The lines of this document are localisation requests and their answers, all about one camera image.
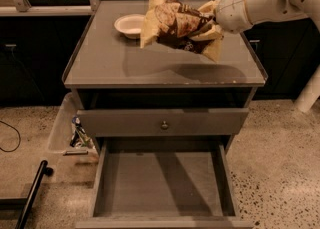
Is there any white paper bowl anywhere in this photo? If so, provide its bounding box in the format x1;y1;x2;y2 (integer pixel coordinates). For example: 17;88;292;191
114;14;144;39

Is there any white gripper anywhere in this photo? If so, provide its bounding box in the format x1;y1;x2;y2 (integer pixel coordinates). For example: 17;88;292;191
191;0;253;42

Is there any black floor cable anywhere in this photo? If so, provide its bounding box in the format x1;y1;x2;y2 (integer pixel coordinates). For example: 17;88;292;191
0;120;22;153

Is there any brass drawer knob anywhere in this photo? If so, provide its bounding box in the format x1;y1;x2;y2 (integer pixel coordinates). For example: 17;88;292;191
161;121;169;130

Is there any clear plastic bin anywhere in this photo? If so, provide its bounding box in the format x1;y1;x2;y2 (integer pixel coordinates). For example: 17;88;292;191
48;93;96;156

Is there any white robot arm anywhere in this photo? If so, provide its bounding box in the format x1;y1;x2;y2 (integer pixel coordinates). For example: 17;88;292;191
204;0;320;112

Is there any grey top drawer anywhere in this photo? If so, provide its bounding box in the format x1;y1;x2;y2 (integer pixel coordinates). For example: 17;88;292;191
77;108;249;137

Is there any grey drawer cabinet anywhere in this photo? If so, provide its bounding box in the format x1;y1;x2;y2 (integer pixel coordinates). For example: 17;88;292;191
63;0;267;147

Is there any black metal bar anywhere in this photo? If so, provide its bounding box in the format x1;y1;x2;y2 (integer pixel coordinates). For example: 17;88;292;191
0;160;54;229

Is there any grey open middle drawer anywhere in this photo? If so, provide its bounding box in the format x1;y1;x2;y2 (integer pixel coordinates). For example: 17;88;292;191
75;139;253;229

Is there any brown chip bag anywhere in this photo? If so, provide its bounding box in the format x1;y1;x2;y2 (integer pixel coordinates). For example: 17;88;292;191
140;0;224;62

